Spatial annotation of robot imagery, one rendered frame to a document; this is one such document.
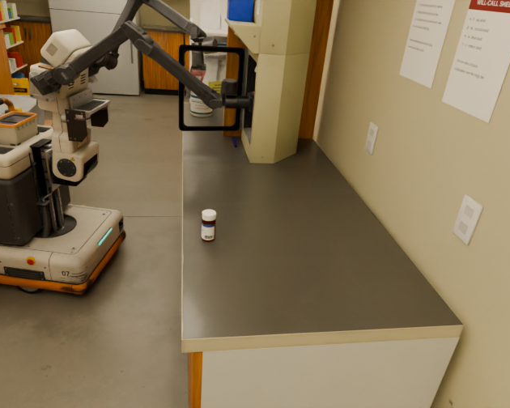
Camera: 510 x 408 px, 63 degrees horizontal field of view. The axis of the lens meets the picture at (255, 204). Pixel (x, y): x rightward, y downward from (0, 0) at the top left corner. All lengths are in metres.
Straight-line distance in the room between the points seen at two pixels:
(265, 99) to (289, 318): 1.03
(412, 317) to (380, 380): 0.19
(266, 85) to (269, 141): 0.24
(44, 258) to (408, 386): 1.91
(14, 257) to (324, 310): 1.89
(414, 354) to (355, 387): 0.17
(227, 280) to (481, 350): 0.66
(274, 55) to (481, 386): 1.32
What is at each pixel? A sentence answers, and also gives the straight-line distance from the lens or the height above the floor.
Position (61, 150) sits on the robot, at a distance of 2.38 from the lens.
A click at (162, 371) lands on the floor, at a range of 2.17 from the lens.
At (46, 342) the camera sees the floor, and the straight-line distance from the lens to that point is 2.41.
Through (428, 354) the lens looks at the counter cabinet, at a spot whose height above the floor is 0.84.
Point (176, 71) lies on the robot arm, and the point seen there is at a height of 1.29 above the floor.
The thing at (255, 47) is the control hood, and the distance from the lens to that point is 1.76.
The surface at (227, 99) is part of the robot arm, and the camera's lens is 1.92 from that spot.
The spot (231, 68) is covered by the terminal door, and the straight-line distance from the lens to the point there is 2.07.
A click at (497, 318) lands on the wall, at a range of 1.16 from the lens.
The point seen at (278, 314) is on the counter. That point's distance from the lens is 1.06.
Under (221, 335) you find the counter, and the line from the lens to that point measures 1.00.
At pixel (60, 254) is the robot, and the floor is 0.28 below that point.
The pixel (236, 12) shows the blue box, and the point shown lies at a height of 1.54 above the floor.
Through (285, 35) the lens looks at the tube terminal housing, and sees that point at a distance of 1.78.
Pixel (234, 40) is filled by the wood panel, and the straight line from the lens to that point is 2.12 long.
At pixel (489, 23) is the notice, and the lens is 1.23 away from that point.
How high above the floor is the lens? 1.65
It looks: 28 degrees down
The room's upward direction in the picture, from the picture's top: 5 degrees clockwise
